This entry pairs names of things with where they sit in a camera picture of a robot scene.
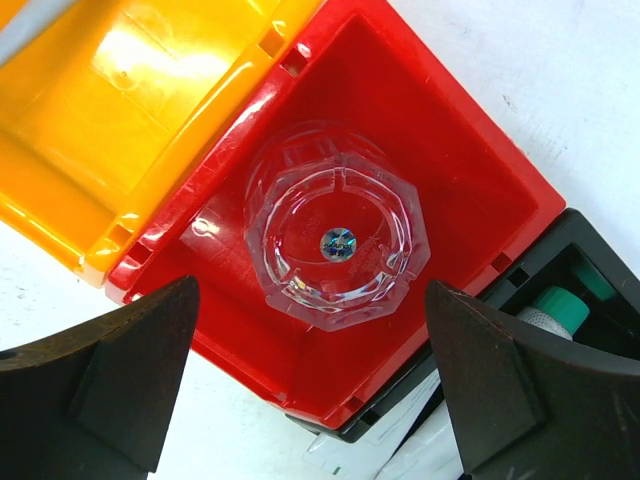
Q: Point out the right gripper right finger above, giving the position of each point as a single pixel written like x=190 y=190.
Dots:
x=527 y=404

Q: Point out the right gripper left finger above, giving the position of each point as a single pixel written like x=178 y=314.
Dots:
x=95 y=401

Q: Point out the white toothpaste tube green cap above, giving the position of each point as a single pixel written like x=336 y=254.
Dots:
x=557 y=311

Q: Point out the red plastic bin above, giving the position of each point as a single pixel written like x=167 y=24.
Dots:
x=358 y=64

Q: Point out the yellow plastic bin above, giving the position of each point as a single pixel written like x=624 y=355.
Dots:
x=105 y=112

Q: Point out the light blue toothbrush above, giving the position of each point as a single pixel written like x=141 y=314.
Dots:
x=28 y=23

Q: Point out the clear plastic cup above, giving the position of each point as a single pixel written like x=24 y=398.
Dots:
x=335 y=234

